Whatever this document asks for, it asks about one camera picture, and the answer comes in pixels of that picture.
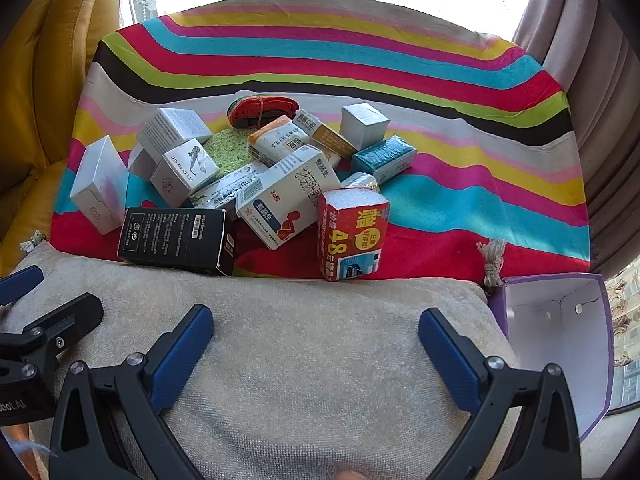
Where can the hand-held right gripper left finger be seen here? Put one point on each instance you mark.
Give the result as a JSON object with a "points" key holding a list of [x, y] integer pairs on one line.
{"points": [[180, 355]]}

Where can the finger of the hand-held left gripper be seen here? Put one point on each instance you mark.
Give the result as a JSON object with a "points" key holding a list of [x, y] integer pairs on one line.
{"points": [[20, 285], [70, 315]]}

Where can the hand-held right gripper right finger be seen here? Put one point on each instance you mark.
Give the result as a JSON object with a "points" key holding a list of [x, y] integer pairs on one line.
{"points": [[450, 360]]}

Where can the purple cardboard box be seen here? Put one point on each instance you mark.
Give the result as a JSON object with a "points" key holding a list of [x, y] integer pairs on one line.
{"points": [[550, 360]]}

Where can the long white tube box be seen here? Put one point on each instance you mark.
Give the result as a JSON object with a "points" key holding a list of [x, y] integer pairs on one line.
{"points": [[220, 192]]}

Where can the silver grey cube box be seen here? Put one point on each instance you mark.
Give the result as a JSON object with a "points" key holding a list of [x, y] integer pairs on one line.
{"points": [[365, 125]]}

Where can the cream cloth tassel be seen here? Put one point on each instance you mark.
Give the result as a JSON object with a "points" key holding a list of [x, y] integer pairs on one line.
{"points": [[492, 262], [32, 242]]}

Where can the black box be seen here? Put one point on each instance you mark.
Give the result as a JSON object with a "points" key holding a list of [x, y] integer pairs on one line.
{"points": [[170, 235]]}

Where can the white pink box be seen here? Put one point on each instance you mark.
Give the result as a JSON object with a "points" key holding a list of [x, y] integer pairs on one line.
{"points": [[97, 185]]}

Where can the red sponge packet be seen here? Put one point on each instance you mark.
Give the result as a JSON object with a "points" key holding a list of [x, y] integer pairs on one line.
{"points": [[352, 235]]}

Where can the small plain white box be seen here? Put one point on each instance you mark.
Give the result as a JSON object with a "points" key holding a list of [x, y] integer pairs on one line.
{"points": [[140, 162]]}

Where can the glass window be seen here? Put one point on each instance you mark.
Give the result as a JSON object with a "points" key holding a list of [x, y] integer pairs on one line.
{"points": [[625, 310]]}

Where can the white bird print box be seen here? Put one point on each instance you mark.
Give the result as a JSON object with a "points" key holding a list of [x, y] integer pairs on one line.
{"points": [[185, 167]]}

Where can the white blue medicine box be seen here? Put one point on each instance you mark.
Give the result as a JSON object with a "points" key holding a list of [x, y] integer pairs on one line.
{"points": [[285, 200]]}

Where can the white sponge packet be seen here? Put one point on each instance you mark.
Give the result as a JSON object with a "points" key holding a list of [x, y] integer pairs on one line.
{"points": [[360, 181]]}

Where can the yellow leather sofa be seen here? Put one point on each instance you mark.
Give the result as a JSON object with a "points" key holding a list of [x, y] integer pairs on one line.
{"points": [[50, 85]]}

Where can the green sponge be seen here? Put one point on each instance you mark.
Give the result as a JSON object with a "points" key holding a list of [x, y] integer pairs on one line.
{"points": [[227, 152]]}

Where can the teal sponge packet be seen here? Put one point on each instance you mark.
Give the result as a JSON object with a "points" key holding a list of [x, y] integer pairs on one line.
{"points": [[385, 160]]}

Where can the white grey text box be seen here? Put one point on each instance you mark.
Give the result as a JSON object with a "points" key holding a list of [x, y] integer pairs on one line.
{"points": [[170, 127]]}

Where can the orange white box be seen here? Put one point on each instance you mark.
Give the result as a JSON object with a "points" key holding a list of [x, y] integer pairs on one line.
{"points": [[277, 140]]}

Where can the yellow white long box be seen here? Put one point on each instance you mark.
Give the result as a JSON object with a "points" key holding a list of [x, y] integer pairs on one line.
{"points": [[327, 135]]}

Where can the grey pink curtain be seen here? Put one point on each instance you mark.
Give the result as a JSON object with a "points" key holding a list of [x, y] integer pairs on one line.
{"points": [[590, 85]]}

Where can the rainbow striped cloth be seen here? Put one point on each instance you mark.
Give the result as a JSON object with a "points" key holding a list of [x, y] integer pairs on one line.
{"points": [[350, 60]]}

